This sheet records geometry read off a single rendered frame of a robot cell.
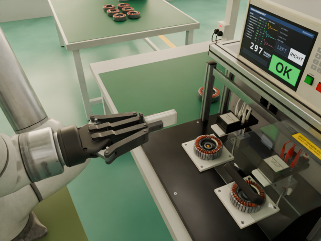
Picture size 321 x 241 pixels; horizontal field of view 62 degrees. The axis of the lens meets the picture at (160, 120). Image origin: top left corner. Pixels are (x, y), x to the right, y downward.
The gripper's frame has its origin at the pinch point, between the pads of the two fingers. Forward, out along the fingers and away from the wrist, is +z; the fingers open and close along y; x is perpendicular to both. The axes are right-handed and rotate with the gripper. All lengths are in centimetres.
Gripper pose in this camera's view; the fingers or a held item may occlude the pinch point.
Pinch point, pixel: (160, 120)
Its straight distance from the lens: 55.9
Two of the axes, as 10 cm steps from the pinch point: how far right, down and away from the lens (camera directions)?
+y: 4.0, 5.8, -7.1
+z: 9.1, -2.6, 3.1
